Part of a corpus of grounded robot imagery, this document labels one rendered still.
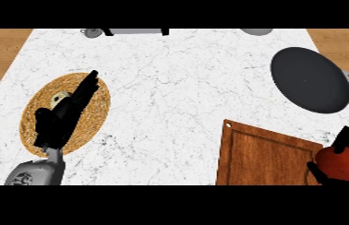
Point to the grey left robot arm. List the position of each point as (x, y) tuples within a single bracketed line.
[(41, 171)]

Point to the round woven straw placemat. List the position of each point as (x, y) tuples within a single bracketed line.
[(91, 112)]

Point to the red bell pepper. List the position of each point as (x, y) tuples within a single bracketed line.
[(335, 163)]

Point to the dark grey round pan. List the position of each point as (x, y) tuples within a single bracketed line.
[(310, 80)]

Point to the pale grey rounded object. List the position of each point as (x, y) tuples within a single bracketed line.
[(258, 31)]

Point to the small grey round knob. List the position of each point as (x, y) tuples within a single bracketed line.
[(93, 32)]

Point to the small pale round object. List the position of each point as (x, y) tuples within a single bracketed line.
[(60, 98)]

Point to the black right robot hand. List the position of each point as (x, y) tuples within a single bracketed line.
[(323, 173)]

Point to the grey appliance with black legs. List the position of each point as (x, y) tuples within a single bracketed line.
[(137, 31)]

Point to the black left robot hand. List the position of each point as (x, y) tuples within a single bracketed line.
[(62, 118)]

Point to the brown wooden cutting board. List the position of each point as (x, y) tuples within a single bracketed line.
[(264, 157)]

